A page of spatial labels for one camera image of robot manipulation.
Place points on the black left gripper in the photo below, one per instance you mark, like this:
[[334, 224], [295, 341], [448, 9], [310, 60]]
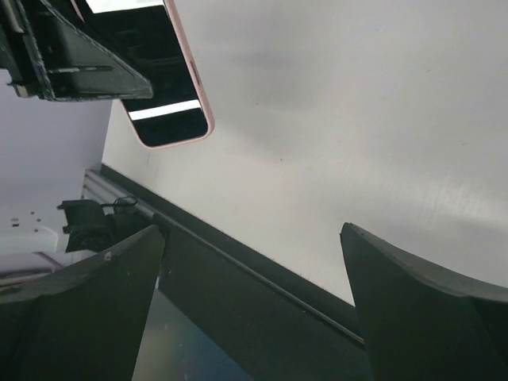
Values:
[[72, 62]]

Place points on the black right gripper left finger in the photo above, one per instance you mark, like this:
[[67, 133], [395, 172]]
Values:
[[83, 322]]

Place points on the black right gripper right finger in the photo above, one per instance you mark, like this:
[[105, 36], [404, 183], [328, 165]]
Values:
[[422, 321]]

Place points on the black smartphone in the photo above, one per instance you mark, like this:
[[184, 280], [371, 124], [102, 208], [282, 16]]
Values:
[[166, 71]]

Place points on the pink silicone phone case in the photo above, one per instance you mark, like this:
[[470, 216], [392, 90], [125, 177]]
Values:
[[198, 79]]

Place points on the aluminium table edge rail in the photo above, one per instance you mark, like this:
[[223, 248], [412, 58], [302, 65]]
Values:
[[239, 298]]

